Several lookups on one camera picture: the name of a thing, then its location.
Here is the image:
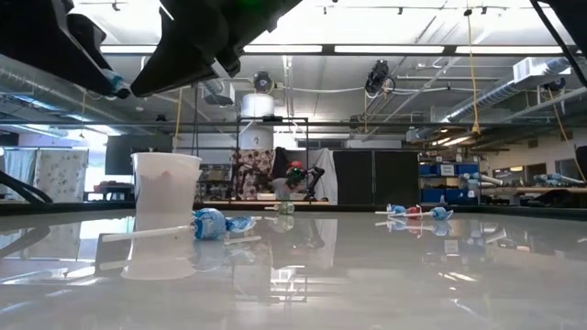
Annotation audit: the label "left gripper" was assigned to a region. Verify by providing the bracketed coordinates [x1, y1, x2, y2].
[129, 0, 304, 99]

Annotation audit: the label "black ceiling reel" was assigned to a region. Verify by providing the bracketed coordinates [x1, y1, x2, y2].
[252, 71, 276, 94]

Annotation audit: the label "white cylinder tank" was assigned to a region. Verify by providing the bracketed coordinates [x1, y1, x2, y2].
[239, 91, 277, 119]

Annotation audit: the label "black monitor screen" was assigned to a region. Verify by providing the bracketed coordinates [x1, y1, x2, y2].
[104, 134, 175, 176]

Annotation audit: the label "brown polka-dot cloth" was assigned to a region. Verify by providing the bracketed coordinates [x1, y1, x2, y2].
[228, 148, 276, 202]

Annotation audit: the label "white plastic bucket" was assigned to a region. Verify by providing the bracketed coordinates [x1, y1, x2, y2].
[130, 151, 203, 217]

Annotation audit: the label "white floral curtain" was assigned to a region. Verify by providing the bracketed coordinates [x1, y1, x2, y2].
[34, 148, 91, 203]

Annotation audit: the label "black cloth drape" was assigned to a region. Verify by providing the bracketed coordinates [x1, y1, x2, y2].
[270, 146, 299, 184]

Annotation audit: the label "black curved bar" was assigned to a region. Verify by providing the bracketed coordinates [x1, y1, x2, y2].
[0, 169, 54, 205]

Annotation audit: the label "person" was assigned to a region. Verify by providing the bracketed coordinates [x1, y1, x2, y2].
[273, 159, 314, 201]

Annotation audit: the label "white cloth drape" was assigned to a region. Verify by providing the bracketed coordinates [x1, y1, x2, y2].
[300, 147, 341, 205]

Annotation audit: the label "black fan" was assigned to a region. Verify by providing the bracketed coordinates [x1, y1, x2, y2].
[364, 58, 396, 96]

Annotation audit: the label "black partition panel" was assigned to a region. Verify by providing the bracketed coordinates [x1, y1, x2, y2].
[332, 149, 421, 207]

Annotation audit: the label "blue storage bins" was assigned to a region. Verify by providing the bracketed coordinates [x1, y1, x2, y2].
[419, 160, 481, 206]

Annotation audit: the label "ribbed silver duct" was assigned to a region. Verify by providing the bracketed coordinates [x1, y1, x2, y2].
[199, 77, 235, 106]

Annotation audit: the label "yellow hanging cord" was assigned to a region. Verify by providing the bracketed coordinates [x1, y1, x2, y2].
[463, 7, 482, 137]
[547, 86, 587, 182]
[172, 86, 184, 152]

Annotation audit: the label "green ring pop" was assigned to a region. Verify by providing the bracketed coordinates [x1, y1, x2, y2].
[264, 202, 295, 215]

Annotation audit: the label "black overhead frame bar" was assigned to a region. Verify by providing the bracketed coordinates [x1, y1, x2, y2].
[98, 42, 587, 58]

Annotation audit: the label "silver air duct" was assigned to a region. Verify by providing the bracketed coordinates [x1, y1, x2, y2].
[447, 55, 574, 123]

